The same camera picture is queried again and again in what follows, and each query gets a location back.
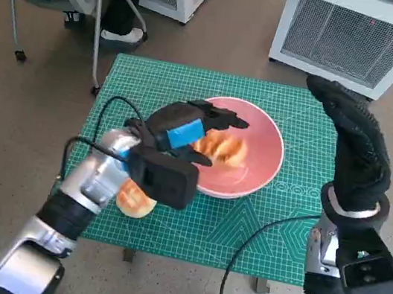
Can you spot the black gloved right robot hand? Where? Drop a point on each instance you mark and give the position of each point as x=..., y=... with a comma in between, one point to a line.
x=360, y=163

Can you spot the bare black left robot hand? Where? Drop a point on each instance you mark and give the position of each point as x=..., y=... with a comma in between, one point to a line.
x=174, y=120

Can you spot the long braided toy bread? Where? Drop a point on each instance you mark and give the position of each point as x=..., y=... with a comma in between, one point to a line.
x=230, y=150

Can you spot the pink bowl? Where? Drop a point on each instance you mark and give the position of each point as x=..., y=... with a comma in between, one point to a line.
x=259, y=154

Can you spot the round toy bread bun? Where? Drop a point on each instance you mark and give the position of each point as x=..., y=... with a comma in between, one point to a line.
x=134, y=204

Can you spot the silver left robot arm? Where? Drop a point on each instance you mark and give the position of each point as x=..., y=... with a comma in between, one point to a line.
x=101, y=172

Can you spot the green cutting mat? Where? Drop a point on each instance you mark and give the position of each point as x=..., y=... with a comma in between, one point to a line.
x=154, y=83

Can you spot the large white mesh cabinet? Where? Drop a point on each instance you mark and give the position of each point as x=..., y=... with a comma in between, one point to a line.
x=350, y=37

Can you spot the dark table leg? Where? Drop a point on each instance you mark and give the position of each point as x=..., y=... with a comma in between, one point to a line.
x=261, y=287
x=129, y=255

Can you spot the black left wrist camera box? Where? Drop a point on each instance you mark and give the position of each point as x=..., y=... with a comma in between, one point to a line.
x=168, y=180

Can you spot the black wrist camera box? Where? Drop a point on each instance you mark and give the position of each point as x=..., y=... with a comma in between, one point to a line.
x=367, y=274
x=168, y=180

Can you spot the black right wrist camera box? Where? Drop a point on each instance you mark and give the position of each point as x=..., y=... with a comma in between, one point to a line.
x=367, y=274

